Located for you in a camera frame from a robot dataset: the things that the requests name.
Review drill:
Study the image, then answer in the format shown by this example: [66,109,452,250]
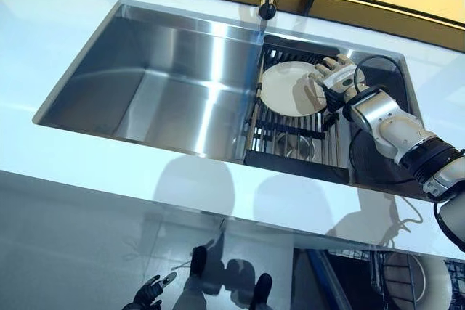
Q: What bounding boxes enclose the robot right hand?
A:
[303,54,360,113]

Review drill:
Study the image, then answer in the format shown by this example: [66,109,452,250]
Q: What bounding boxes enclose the cream round plate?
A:
[383,251,455,310]
[260,62,326,118]

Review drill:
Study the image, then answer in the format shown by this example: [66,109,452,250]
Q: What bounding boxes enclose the white glossy cabinet door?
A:
[217,215,297,289]
[0,170,226,274]

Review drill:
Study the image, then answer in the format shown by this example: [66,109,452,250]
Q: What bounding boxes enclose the stainless steel sink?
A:
[32,0,437,202]

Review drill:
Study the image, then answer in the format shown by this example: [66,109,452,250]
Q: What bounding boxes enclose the black robot right foot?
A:
[253,272,274,304]

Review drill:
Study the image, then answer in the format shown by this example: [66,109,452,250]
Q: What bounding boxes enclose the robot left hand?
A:
[122,272,179,310]

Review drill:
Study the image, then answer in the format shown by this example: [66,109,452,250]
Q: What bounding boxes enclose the built-in dishwasher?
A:
[293,246,465,310]

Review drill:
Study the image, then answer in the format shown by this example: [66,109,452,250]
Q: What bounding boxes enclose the black sink dish rack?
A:
[243,43,350,184]

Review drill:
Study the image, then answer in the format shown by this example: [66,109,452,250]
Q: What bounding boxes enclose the round sink drain strainer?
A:
[286,135,315,161]

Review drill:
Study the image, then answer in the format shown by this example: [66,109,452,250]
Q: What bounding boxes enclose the dishwasher wire rack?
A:
[366,250,465,310]

